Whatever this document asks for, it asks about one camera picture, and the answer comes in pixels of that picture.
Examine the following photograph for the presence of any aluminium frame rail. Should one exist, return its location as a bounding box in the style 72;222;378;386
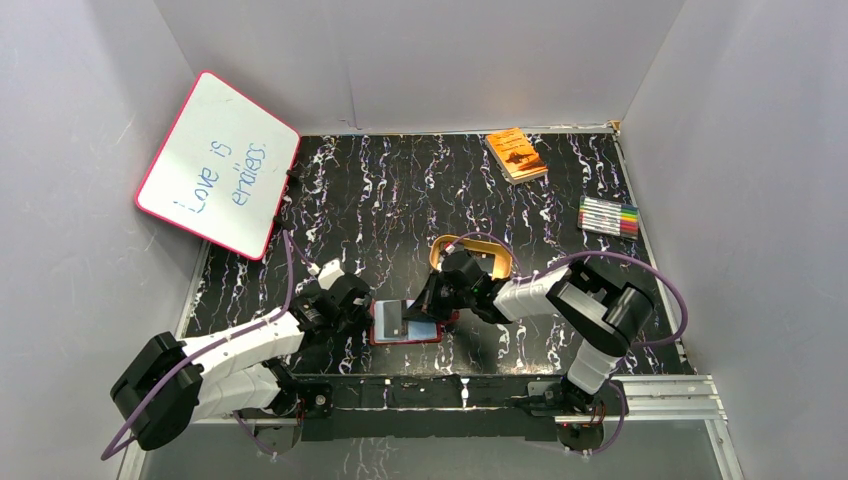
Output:
615;375;727;421

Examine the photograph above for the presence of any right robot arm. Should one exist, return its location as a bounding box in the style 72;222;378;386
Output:
403;251;654;414

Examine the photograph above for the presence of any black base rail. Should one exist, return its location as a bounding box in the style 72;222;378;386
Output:
235;374;627;444

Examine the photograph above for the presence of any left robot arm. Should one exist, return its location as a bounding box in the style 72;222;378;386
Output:
110;260;372;451

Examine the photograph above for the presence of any orange book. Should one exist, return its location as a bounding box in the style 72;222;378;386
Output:
484;128;548;185

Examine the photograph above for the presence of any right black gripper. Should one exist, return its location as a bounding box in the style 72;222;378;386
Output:
403;270;474;323

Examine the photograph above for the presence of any pink framed whiteboard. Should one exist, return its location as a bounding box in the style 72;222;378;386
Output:
135;70;301;260

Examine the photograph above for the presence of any gold oval tray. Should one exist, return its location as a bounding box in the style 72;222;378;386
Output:
429;234;513;279

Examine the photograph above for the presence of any pack of coloured markers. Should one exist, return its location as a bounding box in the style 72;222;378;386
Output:
577;196;640;241

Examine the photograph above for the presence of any red card holder wallet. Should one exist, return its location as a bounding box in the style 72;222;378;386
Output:
369;300;459;346

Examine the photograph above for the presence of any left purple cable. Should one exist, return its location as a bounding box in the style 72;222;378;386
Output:
99;228;326;462

